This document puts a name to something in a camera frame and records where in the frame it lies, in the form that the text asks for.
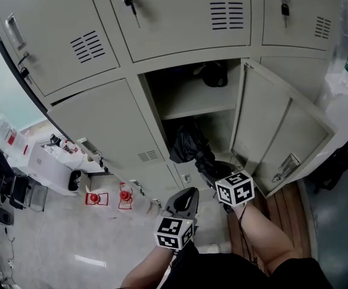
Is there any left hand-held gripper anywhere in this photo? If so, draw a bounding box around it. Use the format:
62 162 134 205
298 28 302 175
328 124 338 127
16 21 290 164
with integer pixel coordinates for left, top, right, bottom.
154 187 200 251

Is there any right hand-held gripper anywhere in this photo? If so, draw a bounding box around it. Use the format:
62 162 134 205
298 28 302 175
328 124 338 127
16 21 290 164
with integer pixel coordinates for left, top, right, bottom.
202 161 256 207

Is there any beige metal locker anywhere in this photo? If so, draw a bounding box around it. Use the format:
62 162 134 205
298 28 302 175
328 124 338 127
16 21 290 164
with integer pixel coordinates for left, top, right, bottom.
0 0 343 209

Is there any person's right forearm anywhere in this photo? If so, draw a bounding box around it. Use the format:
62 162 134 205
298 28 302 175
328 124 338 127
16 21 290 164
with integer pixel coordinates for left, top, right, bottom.
232 202 297 275

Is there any person's left forearm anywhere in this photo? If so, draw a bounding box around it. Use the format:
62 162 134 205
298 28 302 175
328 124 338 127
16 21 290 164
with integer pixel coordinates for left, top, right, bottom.
121 244 175 289

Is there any beige locker door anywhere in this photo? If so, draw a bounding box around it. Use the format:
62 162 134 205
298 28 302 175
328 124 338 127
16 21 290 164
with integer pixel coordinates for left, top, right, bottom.
229 58 339 199

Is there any black bag in locker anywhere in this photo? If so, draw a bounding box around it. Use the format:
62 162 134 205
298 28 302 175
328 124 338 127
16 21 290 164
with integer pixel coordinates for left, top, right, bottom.
193 61 229 88

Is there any black locker key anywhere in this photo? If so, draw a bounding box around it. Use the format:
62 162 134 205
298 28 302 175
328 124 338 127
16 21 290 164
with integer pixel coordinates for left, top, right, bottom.
17 51 33 85
122 0 141 29
272 0 291 28

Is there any person's white shoe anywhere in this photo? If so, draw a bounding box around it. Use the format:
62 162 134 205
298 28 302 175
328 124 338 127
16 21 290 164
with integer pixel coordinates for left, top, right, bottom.
197 243 232 254

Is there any wooden platform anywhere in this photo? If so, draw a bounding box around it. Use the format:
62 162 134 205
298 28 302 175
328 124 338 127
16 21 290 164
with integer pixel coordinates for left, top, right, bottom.
226 179 313 263

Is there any red-capped water jug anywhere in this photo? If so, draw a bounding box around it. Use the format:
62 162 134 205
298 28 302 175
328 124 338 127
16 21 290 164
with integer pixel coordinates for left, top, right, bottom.
84 188 110 207
117 181 160 215

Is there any person's black clothing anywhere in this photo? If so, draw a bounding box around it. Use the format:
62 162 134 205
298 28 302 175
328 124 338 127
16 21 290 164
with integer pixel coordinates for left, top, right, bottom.
161 241 334 289

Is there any black backpack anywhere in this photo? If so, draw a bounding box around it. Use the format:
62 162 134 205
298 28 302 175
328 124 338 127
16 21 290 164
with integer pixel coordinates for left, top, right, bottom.
303 144 348 194

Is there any black waste bin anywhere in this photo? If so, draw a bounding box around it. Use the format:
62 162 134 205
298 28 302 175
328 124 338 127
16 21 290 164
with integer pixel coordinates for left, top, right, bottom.
67 168 83 192

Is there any white table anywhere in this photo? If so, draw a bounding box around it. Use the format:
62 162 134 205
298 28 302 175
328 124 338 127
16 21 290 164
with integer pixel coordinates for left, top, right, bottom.
320 70 348 152

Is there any white cardboard box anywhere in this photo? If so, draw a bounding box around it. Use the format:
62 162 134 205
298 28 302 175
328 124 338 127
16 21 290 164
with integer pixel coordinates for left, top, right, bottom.
27 142 86 197

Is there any black office chair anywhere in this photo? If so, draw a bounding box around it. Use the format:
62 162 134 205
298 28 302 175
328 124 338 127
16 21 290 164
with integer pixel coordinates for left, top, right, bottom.
0 145 32 210

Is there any clear plastic storage container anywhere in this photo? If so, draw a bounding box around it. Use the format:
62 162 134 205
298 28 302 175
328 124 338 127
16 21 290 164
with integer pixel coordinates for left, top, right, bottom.
0 114 31 157

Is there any thin black cable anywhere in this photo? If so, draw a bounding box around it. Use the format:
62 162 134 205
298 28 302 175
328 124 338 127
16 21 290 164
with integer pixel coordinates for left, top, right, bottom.
237 205 267 272

